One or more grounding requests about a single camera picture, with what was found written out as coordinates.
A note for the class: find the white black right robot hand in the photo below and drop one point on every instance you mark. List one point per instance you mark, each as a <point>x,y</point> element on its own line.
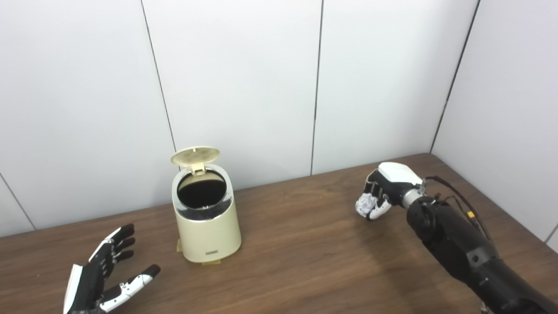
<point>394,179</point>

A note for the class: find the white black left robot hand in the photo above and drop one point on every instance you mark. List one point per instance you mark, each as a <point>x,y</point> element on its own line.
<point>93,274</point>

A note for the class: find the white paper ball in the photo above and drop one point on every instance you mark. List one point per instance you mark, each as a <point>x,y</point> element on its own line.
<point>366,205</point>

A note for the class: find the round cream bin lid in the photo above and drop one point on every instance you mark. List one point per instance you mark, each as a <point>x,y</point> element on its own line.
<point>195,156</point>

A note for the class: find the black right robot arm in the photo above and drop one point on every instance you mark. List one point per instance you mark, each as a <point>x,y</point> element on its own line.
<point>466,248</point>

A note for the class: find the cream-colored trash bin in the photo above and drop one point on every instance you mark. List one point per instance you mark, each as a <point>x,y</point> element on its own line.
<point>209,231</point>

